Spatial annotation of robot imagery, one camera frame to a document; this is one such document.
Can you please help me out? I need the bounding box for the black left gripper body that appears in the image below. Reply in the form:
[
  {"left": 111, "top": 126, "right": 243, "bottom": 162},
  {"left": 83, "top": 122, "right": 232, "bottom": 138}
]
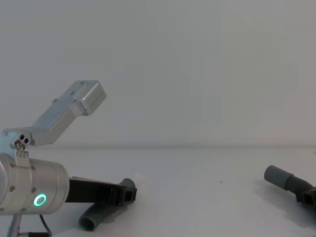
[{"left": 66, "top": 176, "right": 117, "bottom": 205}]

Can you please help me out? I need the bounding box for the grey plastic pipe elbow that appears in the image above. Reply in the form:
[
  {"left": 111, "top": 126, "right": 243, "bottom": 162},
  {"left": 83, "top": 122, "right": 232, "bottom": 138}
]
[{"left": 79, "top": 178, "right": 137, "bottom": 232}]

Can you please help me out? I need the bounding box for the grey plastic pipe fitting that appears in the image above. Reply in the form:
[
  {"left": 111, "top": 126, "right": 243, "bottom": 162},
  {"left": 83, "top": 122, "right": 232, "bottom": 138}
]
[{"left": 263, "top": 164, "right": 316, "bottom": 198}]

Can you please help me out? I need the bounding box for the white table cloth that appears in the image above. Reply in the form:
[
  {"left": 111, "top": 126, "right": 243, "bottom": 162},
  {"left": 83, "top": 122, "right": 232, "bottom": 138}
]
[{"left": 0, "top": 148, "right": 316, "bottom": 237}]

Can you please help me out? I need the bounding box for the thin dark cable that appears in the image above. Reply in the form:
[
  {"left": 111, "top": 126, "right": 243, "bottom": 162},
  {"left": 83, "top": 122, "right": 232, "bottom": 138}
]
[{"left": 19, "top": 214, "right": 53, "bottom": 237}]

